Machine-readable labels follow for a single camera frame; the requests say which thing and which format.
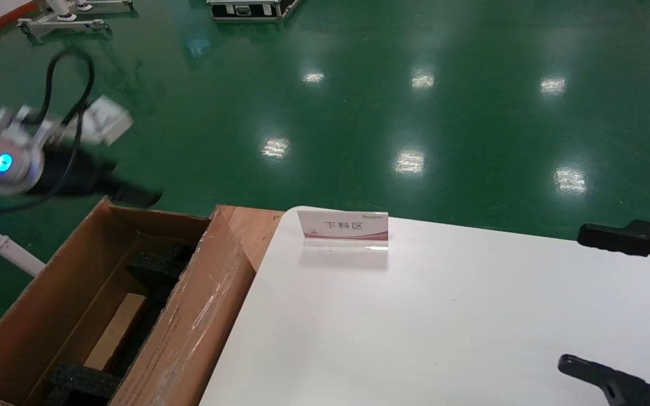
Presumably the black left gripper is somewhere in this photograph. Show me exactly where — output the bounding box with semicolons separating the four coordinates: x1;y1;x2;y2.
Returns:
29;142;164;209

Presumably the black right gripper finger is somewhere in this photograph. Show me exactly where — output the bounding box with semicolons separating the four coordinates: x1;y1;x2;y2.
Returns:
577;220;650;280
557;354;650;406

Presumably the small cardboard box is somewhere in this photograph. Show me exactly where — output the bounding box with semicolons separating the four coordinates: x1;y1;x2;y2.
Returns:
84;292;148;373

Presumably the large open cardboard box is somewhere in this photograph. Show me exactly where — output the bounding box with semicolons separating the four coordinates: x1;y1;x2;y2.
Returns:
0;197;257;406

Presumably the black glossy panel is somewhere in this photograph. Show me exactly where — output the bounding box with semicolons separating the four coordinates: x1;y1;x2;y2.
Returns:
112;279;174;376

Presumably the grey robot support stand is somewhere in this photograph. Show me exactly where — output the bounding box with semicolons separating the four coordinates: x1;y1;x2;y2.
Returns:
17;0;134;38

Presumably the white sign card red stripe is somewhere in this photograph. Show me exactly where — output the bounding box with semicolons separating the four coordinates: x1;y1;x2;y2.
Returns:
297;210;389;251

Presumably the black aluminium flight case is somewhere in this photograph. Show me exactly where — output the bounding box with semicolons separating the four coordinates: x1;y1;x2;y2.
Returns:
207;0;301;22

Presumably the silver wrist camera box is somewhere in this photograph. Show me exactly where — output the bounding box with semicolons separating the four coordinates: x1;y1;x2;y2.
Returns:
80;95;134;147

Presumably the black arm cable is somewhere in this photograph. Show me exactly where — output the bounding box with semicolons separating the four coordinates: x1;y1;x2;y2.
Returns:
0;48;96;215

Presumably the white pipe frame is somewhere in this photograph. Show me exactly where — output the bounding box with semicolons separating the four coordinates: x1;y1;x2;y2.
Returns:
0;210;46;277

